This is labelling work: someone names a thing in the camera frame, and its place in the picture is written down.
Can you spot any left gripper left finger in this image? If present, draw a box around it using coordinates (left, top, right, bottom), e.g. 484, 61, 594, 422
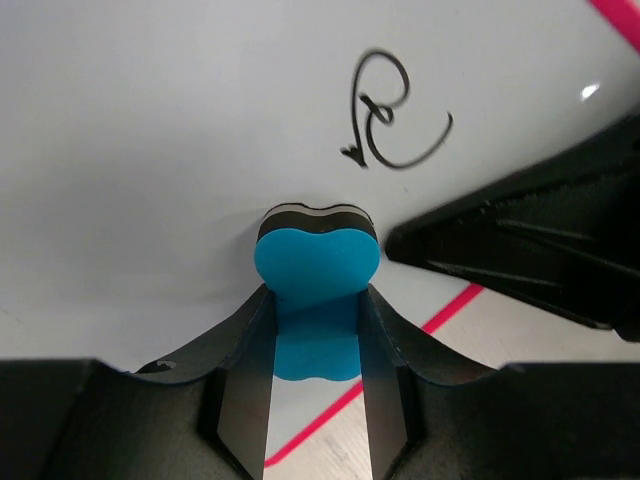
1, 287, 276, 479

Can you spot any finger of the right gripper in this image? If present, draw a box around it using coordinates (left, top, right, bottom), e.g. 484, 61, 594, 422
387, 116, 639, 342

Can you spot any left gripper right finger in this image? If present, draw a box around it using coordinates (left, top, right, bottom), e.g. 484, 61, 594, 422
358, 287, 639, 479

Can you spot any blue whiteboard eraser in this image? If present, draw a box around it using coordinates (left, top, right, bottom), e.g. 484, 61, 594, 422
254, 203, 381, 381

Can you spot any pink framed whiteboard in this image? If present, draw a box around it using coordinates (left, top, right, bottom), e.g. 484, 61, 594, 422
1, 1, 639, 471

